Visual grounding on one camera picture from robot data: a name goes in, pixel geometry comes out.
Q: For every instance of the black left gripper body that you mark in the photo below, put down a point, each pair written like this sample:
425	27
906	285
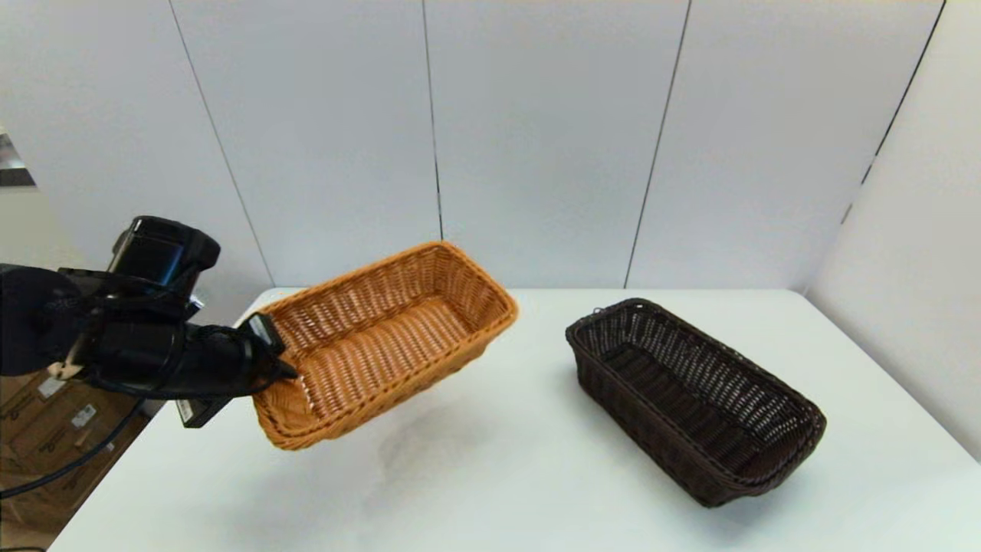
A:
176	356

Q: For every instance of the dark wall shelf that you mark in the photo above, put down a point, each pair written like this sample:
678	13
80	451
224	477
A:
14	172

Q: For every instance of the dark brown wicker basket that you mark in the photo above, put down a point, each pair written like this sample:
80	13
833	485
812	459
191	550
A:
690	399

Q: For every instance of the orange wicker basket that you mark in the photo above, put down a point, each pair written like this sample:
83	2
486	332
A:
383	345

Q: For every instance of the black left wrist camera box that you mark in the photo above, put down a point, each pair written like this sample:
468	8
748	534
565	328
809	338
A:
201	412

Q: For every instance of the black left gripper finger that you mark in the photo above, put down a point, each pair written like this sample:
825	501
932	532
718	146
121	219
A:
274	376
263	333

